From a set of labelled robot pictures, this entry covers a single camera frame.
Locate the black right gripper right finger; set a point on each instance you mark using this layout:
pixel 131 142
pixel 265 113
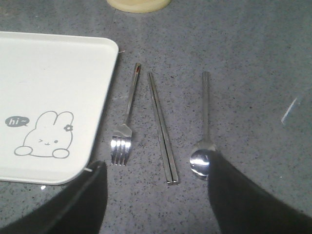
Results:
pixel 242 207

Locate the wooden mug tree stand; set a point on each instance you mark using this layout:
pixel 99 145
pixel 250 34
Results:
pixel 138 6

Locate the cream rabbit print tray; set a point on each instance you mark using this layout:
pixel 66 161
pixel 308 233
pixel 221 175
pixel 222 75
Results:
pixel 52 92

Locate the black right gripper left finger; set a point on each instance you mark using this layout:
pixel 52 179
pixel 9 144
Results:
pixel 78 209

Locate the stainless steel fork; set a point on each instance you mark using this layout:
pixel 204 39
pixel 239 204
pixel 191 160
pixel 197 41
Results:
pixel 122 136

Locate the stainless steel spoon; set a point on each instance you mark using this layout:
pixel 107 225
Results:
pixel 200 156

